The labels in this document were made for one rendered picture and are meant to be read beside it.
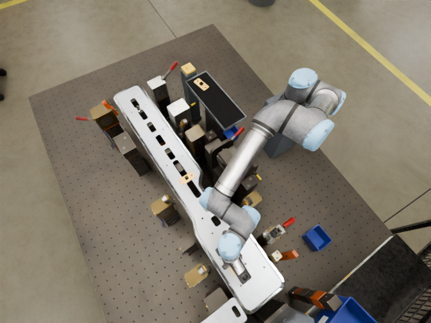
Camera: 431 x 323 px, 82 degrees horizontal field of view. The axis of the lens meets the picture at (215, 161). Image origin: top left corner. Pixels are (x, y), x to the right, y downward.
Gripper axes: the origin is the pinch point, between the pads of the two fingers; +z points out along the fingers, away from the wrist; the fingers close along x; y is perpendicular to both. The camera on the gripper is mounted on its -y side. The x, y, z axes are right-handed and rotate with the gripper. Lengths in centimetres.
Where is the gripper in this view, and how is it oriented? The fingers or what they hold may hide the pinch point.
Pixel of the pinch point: (232, 264)
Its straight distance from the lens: 117.9
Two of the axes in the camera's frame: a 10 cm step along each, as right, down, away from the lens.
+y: -5.7, -7.1, 4.3
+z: 0.5, 4.9, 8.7
